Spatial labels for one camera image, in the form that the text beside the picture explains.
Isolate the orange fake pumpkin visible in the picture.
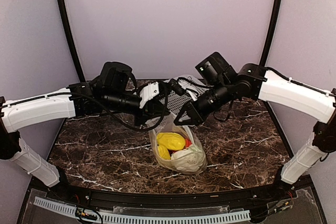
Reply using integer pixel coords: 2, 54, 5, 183
185, 138, 193, 148

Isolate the black frame post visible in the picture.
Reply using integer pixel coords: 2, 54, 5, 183
57, 0, 86, 82
259, 0, 282, 67

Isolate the white slotted cable duct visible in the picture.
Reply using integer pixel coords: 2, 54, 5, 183
34, 196, 250, 224

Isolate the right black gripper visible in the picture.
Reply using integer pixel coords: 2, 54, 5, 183
173, 78, 234, 126

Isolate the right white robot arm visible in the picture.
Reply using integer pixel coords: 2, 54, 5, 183
174, 52, 335, 200

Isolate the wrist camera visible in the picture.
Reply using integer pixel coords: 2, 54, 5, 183
136, 81, 167, 109
169, 76, 203, 101

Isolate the right black frame post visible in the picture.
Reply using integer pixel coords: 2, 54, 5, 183
259, 0, 282, 67

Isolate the left black frame post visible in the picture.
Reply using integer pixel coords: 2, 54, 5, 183
57, 0, 86, 82

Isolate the red fake food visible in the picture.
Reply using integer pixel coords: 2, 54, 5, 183
169, 150, 178, 156

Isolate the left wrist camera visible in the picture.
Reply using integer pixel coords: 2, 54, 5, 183
136, 81, 167, 109

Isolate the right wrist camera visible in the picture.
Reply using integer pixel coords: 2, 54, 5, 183
169, 76, 203, 101

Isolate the clear zip top bag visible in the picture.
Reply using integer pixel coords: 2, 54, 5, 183
149, 113, 207, 175

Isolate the white perforated plastic basket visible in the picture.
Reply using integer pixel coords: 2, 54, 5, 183
139, 77, 211, 127

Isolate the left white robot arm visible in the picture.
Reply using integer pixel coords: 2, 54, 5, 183
1, 62, 169, 201

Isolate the black front rail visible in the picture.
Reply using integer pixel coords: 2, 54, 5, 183
31, 176, 297, 210

